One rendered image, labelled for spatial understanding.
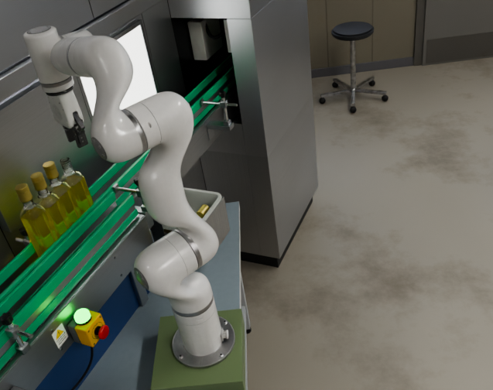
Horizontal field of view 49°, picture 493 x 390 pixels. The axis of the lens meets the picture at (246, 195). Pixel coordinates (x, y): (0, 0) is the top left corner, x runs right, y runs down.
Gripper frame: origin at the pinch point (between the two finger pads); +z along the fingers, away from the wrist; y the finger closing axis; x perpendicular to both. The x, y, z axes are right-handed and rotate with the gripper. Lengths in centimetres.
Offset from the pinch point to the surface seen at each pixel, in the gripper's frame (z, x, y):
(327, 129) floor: 140, 230, -108
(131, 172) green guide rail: 27.0, 18.4, -11.8
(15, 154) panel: 4.0, -14.1, -15.1
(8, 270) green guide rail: 26.6, -32.8, 2.9
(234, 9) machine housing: -5, 91, -32
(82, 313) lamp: 36.6, -23.7, 23.9
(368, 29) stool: 80, 288, -113
